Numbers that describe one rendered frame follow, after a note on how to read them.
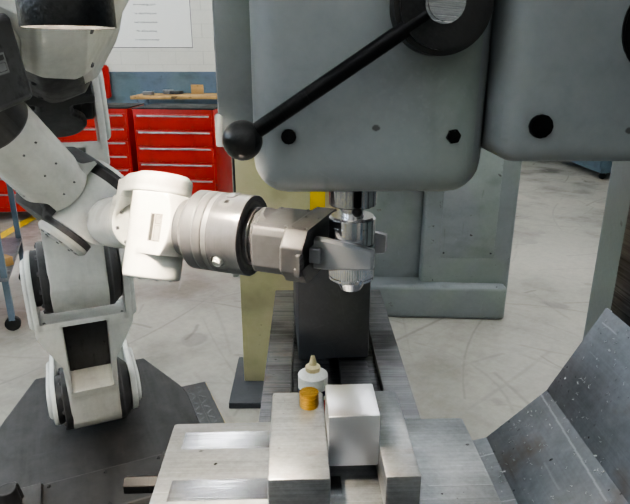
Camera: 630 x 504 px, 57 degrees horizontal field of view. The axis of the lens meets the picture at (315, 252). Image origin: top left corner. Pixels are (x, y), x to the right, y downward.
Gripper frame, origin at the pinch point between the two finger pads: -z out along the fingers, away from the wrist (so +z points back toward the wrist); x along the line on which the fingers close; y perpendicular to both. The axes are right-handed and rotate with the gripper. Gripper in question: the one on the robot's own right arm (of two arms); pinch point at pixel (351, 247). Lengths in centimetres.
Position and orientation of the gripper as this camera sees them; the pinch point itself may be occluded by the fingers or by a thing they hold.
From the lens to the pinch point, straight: 59.0
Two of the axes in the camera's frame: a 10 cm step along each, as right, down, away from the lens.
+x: 3.3, -3.0, 8.9
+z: -9.4, -1.2, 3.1
